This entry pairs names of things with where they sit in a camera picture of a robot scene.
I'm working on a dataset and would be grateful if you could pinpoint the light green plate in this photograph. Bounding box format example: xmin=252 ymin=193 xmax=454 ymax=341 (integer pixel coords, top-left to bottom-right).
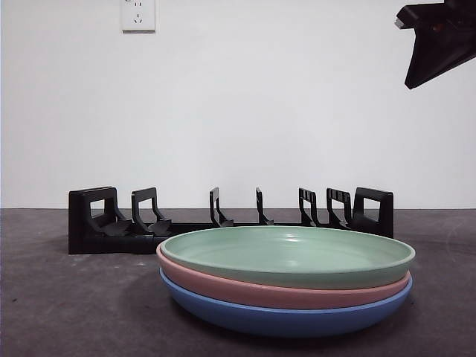
xmin=162 ymin=225 xmax=417 ymax=289

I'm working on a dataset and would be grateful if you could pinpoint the pink plate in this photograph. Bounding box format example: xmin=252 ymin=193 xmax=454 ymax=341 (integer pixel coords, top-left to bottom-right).
xmin=155 ymin=241 xmax=412 ymax=311

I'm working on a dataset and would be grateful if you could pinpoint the blue plate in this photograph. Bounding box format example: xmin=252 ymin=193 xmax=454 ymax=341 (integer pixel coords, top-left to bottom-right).
xmin=158 ymin=267 xmax=414 ymax=338

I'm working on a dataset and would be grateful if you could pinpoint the black plastic dish rack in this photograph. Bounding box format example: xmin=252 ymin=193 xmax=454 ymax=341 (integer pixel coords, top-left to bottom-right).
xmin=68 ymin=185 xmax=395 ymax=256

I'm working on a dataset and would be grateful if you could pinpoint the white wall socket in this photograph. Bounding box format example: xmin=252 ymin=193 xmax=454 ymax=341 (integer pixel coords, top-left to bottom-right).
xmin=121 ymin=0 xmax=157 ymax=33

